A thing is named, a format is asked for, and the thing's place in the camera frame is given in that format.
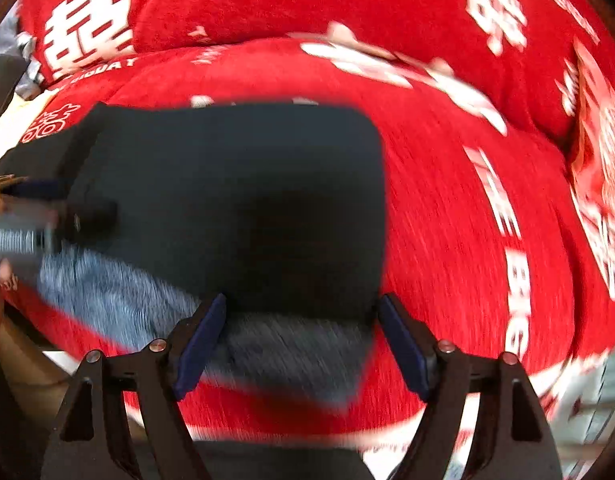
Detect red wedding pillow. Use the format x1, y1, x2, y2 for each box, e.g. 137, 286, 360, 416
19, 0, 615, 140

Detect black and grey pants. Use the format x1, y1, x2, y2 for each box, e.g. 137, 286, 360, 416
0, 103, 385, 406

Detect grey crumpled cloth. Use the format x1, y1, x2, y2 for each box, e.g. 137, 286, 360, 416
0, 3, 43, 101

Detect red wedding blanket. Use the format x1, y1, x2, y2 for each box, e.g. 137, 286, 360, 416
9, 38, 615, 451

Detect white bed sheet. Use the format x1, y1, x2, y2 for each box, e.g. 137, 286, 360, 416
0, 90, 57, 158

